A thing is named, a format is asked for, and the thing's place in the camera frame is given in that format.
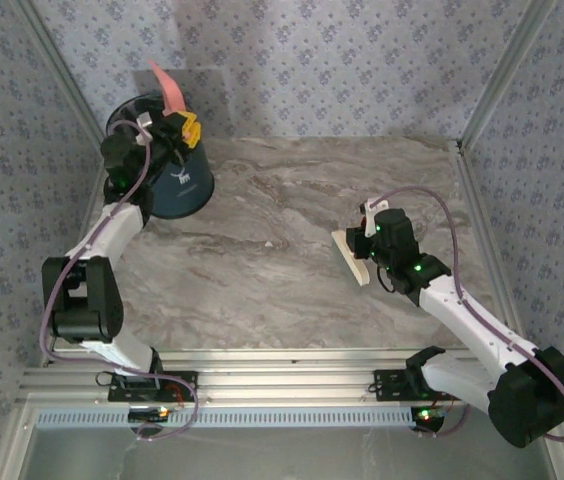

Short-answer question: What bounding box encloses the pink plastic dustpan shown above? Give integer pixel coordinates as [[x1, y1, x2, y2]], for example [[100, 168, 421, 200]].
[[147, 59, 196, 141]]

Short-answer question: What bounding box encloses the beige hand brush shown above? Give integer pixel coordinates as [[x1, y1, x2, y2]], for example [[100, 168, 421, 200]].
[[330, 214, 372, 287]]

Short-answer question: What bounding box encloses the dark blue trash bin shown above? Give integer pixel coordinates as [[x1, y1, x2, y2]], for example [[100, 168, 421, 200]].
[[105, 91, 216, 220]]

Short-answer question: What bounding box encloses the small controller circuit board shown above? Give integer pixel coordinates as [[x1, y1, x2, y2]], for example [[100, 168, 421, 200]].
[[410, 407, 447, 432], [128, 407, 171, 425]]

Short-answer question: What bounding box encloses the grey metal panel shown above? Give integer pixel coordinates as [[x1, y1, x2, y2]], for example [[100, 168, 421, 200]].
[[26, 427, 556, 480]]

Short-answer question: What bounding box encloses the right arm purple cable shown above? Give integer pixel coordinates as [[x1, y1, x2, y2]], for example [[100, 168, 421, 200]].
[[371, 185, 564, 444]]

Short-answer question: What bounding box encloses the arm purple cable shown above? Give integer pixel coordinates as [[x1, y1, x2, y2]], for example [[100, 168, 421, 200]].
[[371, 185, 564, 444], [41, 119, 199, 442]]

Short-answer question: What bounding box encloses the aluminium table side rail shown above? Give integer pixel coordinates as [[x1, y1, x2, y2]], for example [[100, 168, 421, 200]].
[[454, 142, 536, 364]]

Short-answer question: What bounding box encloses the aluminium frame post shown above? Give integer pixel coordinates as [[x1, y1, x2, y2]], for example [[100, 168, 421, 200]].
[[14, 0, 111, 156], [456, 0, 561, 149]]

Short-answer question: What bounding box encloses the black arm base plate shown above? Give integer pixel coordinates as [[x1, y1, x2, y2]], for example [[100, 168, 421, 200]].
[[108, 371, 199, 403], [373, 369, 466, 401]]

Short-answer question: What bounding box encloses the aluminium mounting rail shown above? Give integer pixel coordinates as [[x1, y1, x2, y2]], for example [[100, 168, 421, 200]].
[[16, 348, 562, 407]]

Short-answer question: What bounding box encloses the grey slotted cable duct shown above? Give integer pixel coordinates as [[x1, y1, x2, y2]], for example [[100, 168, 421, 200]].
[[34, 407, 416, 430]]

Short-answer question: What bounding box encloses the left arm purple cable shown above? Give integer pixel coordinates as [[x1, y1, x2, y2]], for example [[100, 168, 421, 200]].
[[41, 119, 199, 442]]

